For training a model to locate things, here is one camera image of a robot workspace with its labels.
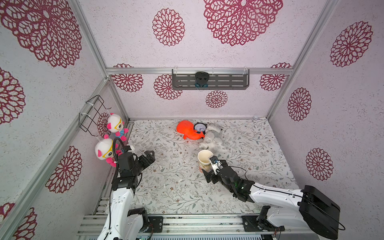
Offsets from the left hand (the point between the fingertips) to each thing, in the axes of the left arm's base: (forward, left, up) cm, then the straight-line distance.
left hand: (149, 156), depth 82 cm
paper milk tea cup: (-4, -30, +1) cm, 30 cm away
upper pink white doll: (+20, +25, +3) cm, 32 cm away
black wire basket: (+11, +29, +17) cm, 36 cm away
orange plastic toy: (+28, -20, -9) cm, 35 cm away
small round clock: (+32, -30, -14) cm, 46 cm away
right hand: (-3, -33, -3) cm, 33 cm away
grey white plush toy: (+13, -37, -4) cm, 39 cm away
